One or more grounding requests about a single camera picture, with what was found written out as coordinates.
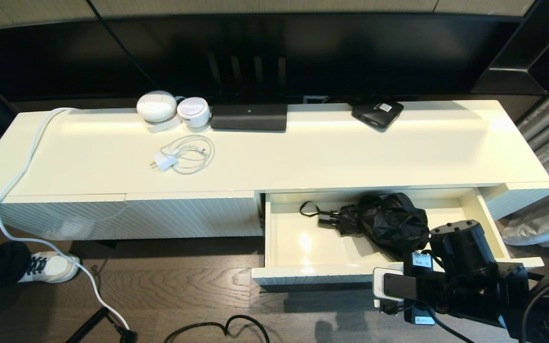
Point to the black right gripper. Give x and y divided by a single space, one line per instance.
432 295

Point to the black umbrella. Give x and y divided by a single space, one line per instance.
389 219

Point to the white fluted drawer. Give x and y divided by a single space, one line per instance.
303 238

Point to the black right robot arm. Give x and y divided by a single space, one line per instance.
465 247

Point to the white tv cabinet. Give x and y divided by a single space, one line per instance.
112 214

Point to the black set-top box with label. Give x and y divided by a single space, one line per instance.
374 114

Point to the black router with antennas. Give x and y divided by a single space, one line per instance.
248 116

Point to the black television screen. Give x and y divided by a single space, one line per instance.
350 52

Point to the black shelf unit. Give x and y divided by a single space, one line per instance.
517 76

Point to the small white round device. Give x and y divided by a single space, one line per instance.
193 112

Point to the large white dome device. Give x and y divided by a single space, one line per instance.
156 107

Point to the labelled black wrist camera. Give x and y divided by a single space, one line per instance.
421 259

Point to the white wall socket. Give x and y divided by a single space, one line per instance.
315 99

